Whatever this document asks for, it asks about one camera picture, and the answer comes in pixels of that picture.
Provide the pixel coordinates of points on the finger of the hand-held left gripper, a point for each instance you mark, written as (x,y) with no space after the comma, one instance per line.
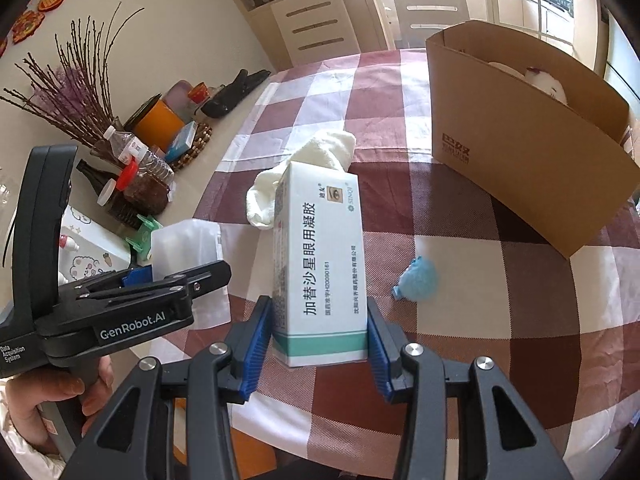
(200,277)
(137,276)

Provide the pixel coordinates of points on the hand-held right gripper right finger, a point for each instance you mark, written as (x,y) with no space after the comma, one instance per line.
(382,350)

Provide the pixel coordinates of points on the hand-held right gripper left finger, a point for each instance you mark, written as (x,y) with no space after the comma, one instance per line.
(255,350)

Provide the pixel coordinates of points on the clear plastic zip bag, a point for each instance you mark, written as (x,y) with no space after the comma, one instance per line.
(185,245)

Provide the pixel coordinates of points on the white medicine box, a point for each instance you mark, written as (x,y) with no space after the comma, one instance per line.
(320,260)

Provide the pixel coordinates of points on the brown cardboard box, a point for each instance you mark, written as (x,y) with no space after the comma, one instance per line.
(525,170)

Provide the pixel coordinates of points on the red white plush hat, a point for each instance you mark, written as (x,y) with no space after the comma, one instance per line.
(547,85)

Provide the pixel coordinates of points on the pink container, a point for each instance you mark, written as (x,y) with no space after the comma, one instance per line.
(176,95)

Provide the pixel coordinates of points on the person's left hand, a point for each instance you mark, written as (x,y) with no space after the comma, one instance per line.
(55,395)

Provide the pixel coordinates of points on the green plastic holder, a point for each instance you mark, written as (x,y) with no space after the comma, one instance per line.
(142,237)

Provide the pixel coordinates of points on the white cartoon water dispenser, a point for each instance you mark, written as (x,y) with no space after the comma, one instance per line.
(95,255)

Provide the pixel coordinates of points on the blue fluffy ball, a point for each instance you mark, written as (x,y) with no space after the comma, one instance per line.
(417,280)

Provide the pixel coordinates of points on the dark glass bottle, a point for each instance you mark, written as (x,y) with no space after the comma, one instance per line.
(97,175)

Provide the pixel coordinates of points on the red lid jar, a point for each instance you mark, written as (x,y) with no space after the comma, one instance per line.
(147,192)

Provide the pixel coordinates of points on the plastic water bottle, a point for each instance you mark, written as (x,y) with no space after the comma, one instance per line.
(135,150)

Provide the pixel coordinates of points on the wooden bead trivet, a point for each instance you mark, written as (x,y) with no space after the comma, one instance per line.
(200,145)

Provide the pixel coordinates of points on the blue tissue pack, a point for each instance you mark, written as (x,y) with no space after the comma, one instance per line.
(180,142)

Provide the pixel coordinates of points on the orange canister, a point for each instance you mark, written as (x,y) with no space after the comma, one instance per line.
(155,125)

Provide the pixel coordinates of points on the dried branches bunch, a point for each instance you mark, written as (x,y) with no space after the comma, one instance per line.
(75,90)

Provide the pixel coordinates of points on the large white towel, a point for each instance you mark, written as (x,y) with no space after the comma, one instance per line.
(320,147)

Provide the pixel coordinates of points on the red cup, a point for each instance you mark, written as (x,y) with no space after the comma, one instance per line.
(198,92)

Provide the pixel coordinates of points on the white drawer cabinet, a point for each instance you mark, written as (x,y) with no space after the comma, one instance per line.
(317,25)

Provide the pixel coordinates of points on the wooden chair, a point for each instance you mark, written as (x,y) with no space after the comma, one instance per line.
(427,10)

